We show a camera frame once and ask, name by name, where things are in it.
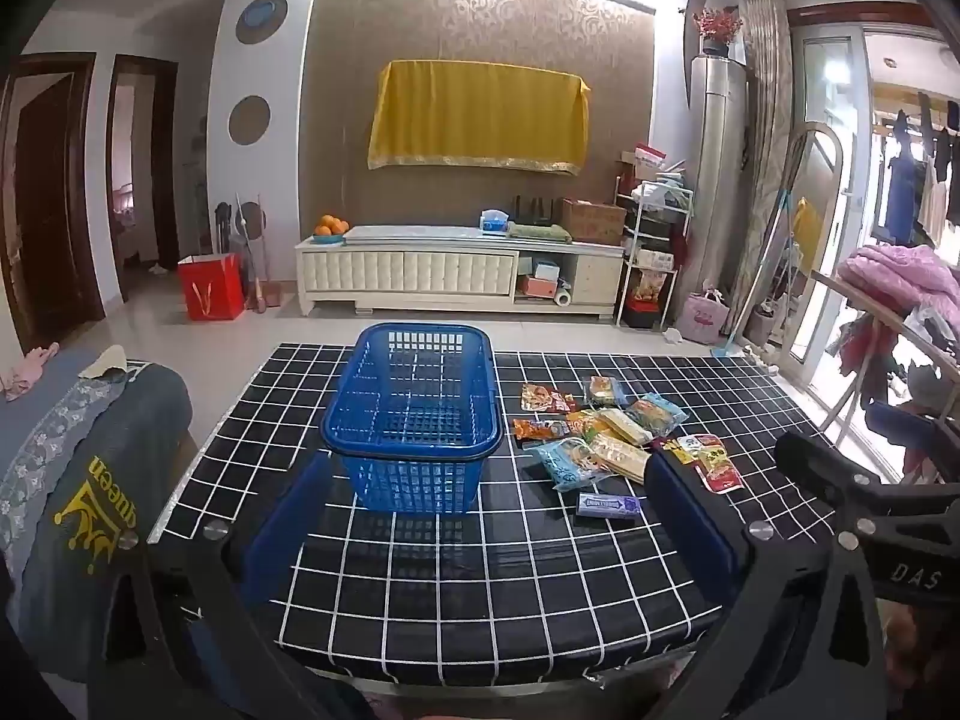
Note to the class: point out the silver standing air conditioner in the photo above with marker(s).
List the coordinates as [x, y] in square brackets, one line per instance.
[718, 102]

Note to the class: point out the cardboard box on cabinet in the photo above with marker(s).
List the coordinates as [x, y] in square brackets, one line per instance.
[596, 223]

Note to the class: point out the orange snack pouch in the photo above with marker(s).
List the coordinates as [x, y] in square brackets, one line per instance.
[587, 424]

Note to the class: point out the light blue pastry pack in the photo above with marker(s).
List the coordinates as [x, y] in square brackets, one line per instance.
[570, 464]

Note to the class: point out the red yellow tofu snack bag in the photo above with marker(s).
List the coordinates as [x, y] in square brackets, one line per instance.
[709, 458]

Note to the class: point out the black white grid tablecloth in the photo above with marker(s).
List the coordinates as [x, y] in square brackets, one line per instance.
[522, 589]

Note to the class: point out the green-end cracker pack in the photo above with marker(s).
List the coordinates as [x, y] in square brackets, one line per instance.
[619, 457]

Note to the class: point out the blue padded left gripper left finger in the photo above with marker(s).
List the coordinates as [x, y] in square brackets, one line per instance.
[277, 522]

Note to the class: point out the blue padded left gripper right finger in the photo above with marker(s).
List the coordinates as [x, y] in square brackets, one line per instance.
[701, 525]

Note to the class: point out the purple Doublemint gum box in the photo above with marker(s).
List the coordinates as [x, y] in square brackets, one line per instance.
[592, 505]

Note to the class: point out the plate of oranges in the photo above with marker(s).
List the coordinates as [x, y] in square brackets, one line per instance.
[330, 230]

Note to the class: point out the pink gift bag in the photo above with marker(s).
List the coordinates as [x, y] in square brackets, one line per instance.
[702, 317]

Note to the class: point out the red paper bag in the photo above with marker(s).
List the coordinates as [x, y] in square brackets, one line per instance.
[211, 287]

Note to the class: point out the red pizza snack bag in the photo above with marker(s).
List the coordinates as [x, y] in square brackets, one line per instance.
[540, 399]

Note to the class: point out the grey queen print cushion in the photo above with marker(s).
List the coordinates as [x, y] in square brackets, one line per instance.
[84, 460]

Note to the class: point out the blue plastic basket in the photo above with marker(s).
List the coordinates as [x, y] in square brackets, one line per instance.
[415, 417]

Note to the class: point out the orange sausage stick pack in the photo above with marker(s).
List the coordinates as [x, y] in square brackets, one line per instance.
[529, 430]

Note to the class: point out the white metal shelf rack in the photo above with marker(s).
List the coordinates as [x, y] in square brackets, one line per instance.
[658, 213]

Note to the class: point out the light blue bread pack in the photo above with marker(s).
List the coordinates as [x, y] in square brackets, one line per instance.
[656, 414]

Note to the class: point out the clear soda cracker pack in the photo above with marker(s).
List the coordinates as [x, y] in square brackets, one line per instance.
[625, 427]

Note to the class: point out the red flower pot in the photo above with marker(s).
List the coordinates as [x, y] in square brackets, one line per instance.
[717, 27]

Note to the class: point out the blue tissue box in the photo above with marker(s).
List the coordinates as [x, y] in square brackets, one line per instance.
[494, 221]

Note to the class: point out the yellow cloth covered TV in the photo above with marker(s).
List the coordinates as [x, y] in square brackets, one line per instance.
[461, 113]

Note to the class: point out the pink blanket on rack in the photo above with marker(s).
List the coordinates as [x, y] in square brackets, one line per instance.
[909, 277]

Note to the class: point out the blue cartoon bread pack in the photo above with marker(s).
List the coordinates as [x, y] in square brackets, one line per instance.
[606, 392]

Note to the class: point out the white TV cabinet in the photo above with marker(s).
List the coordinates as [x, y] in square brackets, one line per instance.
[458, 269]

